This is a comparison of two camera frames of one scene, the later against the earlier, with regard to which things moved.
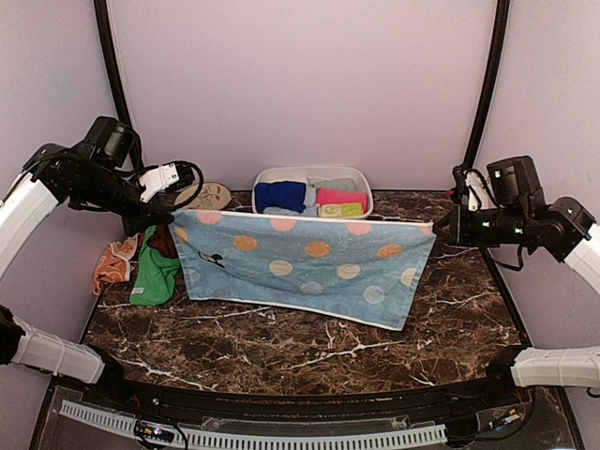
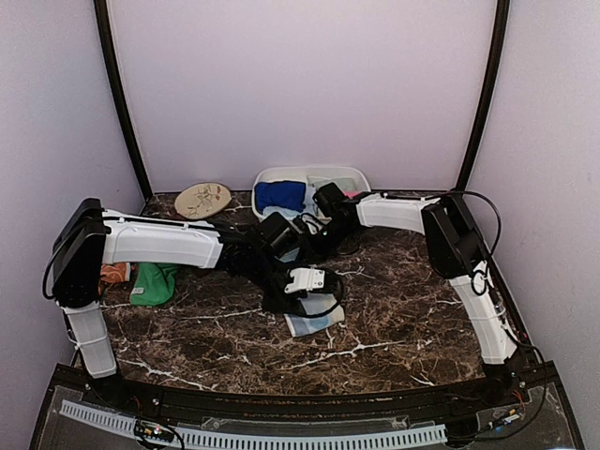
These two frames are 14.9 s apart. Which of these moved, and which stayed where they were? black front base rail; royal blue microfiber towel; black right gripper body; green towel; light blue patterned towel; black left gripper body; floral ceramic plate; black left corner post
Moved: light blue patterned towel; black left gripper body; black right gripper body
Stayed: royal blue microfiber towel; black left corner post; floral ceramic plate; black front base rail; green towel
